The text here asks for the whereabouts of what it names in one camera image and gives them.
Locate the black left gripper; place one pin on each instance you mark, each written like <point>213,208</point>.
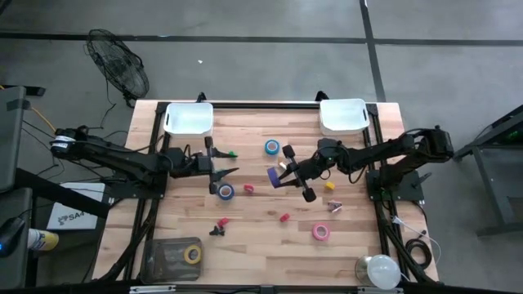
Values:
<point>200,165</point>

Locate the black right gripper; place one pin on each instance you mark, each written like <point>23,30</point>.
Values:
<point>310,169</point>

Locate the purple tape roll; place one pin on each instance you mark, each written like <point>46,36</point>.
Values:
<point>273,176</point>

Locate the grey-green stapler remover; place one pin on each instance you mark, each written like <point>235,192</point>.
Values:
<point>232,154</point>

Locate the dark blue tape roll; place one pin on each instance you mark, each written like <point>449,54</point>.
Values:
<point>219,192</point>

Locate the light blue tape roll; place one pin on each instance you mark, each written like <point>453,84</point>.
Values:
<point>266,147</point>

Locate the yellow stapler remover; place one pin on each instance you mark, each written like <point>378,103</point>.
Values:
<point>329,186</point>

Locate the pink stapler remover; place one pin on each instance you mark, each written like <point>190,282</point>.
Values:
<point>334,205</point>

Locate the pink tape roll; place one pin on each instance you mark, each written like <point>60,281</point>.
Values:
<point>314,232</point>

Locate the white plastic bin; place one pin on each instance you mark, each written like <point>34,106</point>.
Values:
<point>343,116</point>
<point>188,120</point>

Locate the yellow tape roll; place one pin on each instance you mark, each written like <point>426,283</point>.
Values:
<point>186,254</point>

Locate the clear grey plastic bin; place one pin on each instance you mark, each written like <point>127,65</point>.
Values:
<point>163,261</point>

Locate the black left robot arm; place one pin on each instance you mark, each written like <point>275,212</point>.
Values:
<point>122,161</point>

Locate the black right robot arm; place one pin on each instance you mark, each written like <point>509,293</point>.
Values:
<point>388,149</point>

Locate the white dome table lamp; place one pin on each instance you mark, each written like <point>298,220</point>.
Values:
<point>382,271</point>

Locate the black floor fan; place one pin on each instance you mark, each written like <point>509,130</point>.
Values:
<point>118,65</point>

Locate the white cardboard box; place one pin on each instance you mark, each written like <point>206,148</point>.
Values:
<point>77,216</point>

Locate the black diagonal stand beam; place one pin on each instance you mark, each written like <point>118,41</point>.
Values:
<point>61,195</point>

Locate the yellow spray can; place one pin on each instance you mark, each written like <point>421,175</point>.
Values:
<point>43,240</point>

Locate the black side stand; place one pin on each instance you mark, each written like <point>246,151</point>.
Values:
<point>490,183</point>

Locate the grey desk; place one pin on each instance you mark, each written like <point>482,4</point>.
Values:
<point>10,143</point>
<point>18,269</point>

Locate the black computer mouse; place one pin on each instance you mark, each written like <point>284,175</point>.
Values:
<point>10,234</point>

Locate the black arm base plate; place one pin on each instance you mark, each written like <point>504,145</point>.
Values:
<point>404,190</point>
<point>122,190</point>

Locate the silver frame bracket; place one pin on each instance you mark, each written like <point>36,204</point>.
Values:
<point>380,290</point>
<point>151,289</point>

